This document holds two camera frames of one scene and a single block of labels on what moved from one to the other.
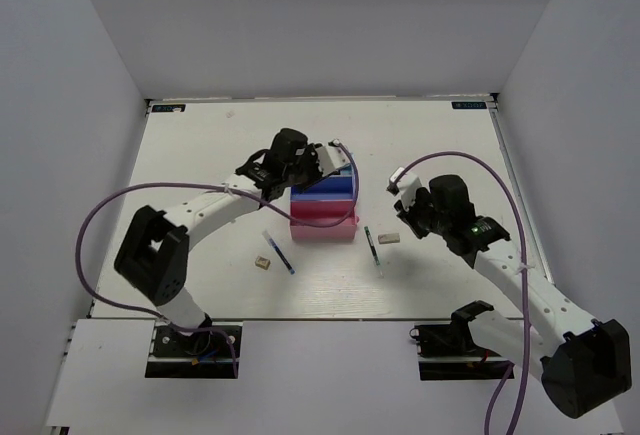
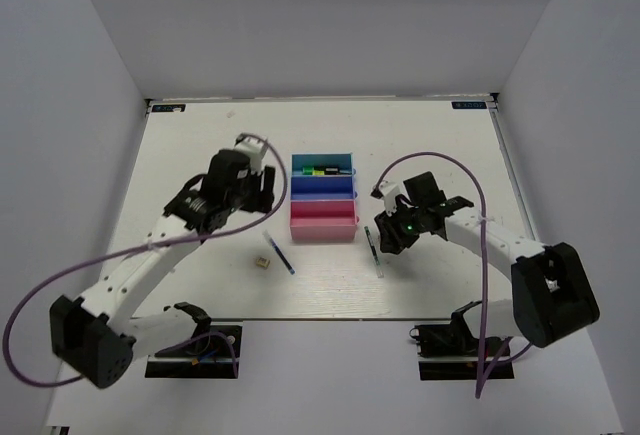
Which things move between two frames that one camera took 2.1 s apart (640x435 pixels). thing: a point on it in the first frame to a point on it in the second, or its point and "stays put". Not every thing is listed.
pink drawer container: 321,213 stays put
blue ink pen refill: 277,249 stays put
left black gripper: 311,155 to 262,200
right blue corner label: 469,104 stays put
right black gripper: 407,215 to 392,240
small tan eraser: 262,262 stays put
